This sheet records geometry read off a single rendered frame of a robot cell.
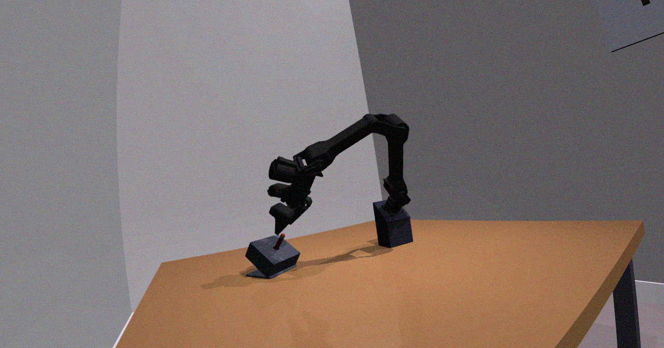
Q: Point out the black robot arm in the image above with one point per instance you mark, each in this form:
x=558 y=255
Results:
x=320 y=155

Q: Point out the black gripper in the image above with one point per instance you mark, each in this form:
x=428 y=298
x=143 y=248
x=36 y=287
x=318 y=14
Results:
x=295 y=200

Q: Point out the red peg with white band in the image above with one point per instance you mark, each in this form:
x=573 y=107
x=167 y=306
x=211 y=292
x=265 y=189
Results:
x=279 y=241

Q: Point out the grey metal panel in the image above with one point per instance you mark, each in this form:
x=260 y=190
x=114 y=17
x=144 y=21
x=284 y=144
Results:
x=269 y=261

